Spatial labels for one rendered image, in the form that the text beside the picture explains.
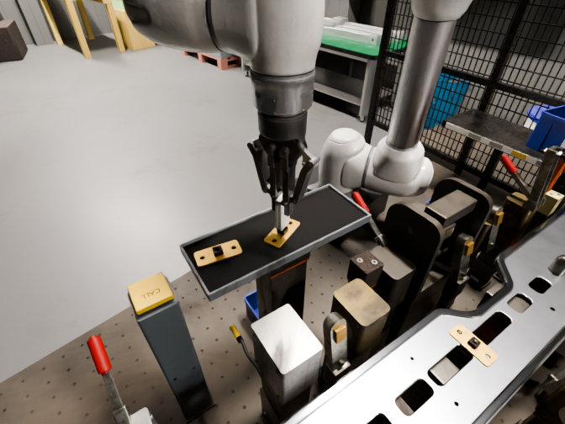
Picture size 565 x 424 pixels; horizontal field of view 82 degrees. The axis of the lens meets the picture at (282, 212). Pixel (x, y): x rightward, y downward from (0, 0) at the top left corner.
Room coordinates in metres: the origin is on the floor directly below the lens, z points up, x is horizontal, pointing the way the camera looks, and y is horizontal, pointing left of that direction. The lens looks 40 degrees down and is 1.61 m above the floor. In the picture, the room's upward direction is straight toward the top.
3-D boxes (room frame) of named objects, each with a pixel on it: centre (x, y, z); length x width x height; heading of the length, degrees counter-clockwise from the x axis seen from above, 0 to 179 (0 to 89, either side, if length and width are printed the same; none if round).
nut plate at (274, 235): (0.48, 0.00, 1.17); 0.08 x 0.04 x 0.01; 148
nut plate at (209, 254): (0.42, 0.12, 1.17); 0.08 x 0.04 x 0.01; 115
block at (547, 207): (0.73, -0.76, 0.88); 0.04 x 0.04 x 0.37; 33
